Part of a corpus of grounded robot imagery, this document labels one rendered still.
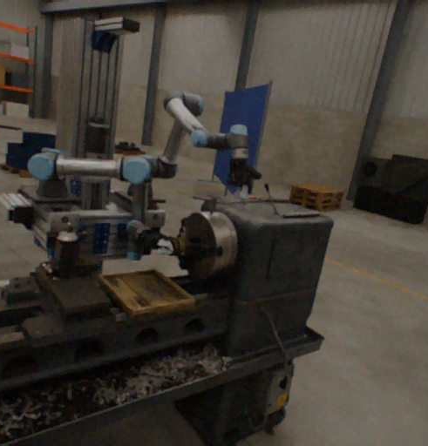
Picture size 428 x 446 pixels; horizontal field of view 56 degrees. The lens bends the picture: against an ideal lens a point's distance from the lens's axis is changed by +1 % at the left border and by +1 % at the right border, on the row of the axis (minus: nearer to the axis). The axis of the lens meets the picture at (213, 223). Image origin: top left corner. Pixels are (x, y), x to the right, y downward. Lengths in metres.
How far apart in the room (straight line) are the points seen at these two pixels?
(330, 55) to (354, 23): 0.96
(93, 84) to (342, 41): 11.20
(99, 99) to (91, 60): 0.20
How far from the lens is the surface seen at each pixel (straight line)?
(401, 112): 12.04
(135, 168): 1.88
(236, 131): 1.87
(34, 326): 1.52
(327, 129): 12.74
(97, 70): 2.35
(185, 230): 1.86
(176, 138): 2.30
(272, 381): 2.30
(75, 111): 2.31
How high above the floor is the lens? 1.67
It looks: 15 degrees down
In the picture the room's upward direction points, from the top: 9 degrees clockwise
